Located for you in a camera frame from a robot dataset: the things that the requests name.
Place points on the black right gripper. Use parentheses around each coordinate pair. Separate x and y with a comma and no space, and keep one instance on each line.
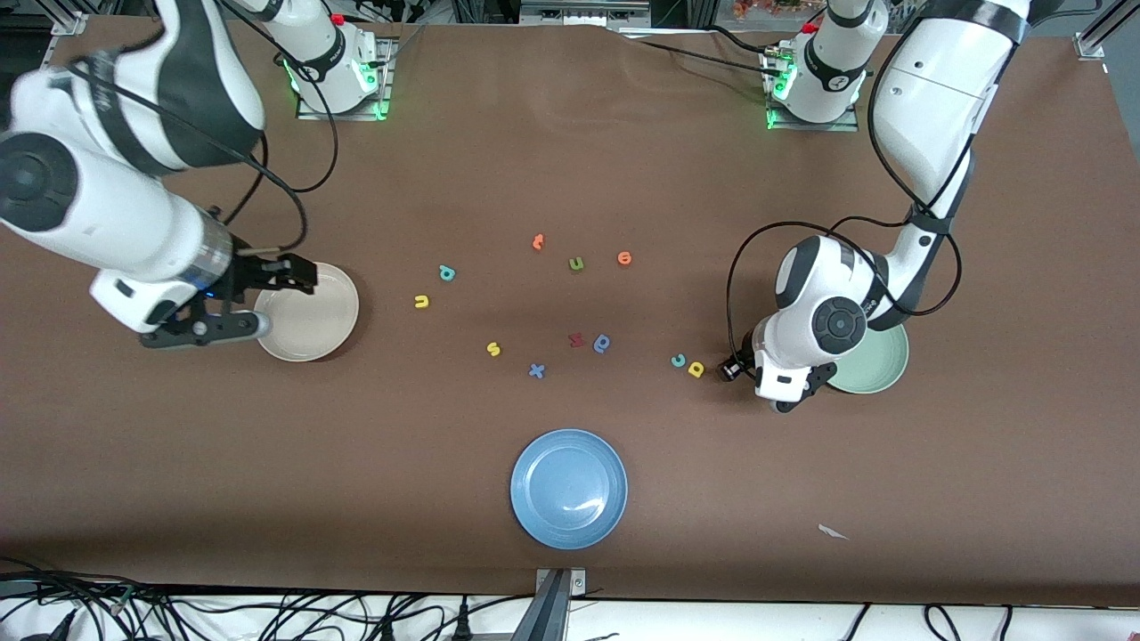
(252,271)

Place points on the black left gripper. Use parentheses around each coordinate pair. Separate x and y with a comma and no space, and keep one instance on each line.
(736,367)

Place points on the teal foam letter p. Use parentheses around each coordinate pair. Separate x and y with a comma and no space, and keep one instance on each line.
(442,269)

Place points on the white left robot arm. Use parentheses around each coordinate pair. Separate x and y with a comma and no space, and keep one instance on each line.
(819,303)

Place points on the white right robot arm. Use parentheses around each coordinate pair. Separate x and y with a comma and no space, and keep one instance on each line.
(89,214)

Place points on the beige brown plate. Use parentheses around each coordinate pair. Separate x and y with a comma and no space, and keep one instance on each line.
(312,329)

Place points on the blue foam letter a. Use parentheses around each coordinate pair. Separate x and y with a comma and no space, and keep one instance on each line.
(608,346)

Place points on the green plate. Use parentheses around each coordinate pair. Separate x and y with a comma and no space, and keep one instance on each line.
(877,369)

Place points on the white paper scrap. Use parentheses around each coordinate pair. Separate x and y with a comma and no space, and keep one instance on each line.
(830,531)

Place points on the blue foam letter x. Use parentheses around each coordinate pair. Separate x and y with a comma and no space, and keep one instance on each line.
(536,370)

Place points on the blue plate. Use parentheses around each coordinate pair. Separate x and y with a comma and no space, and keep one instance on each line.
(568,490)

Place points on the black power plug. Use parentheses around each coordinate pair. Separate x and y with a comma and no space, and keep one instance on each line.
(461,623)
(387,630)

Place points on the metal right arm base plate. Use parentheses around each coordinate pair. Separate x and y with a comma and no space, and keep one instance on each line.
(385,80)

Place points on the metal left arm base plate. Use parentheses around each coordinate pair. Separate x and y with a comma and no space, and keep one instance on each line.
(819,127)

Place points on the grey metal mount post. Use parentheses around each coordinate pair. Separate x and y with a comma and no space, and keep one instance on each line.
(548,614)

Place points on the aluminium corner bracket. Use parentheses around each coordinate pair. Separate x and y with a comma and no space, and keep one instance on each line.
(1088,46)
(71,23)

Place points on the grey metal rail box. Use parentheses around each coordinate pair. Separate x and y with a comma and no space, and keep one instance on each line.
(583,12)

